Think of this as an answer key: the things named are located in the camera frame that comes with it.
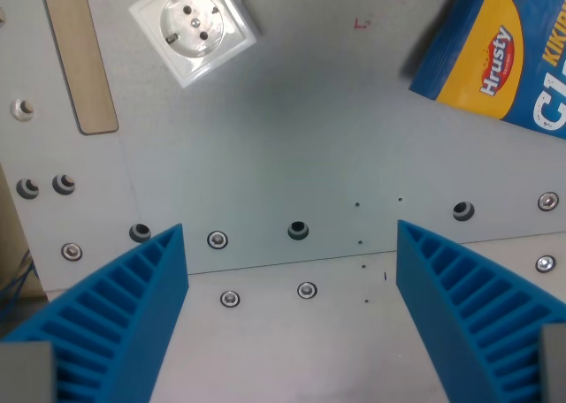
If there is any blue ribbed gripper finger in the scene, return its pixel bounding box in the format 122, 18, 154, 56
0, 223, 191, 403
394, 218, 566, 403

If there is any blue yellow Hrusty snack bag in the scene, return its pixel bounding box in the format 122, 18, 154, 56
408, 0, 566, 141

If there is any light wooden strip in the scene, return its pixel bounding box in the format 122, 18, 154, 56
38, 0, 119, 136

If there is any blue cable bundle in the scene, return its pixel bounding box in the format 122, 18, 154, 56
0, 247, 38, 323

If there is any white wall power socket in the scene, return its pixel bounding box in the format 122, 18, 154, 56
128, 0, 261, 89

